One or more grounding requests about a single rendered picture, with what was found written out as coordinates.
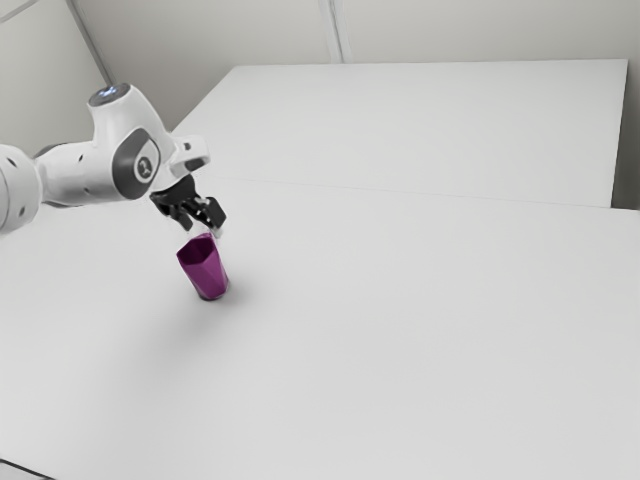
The purple faceted cup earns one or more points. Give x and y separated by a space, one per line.
202 267

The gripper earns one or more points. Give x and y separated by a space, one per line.
181 197

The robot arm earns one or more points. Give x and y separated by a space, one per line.
75 170

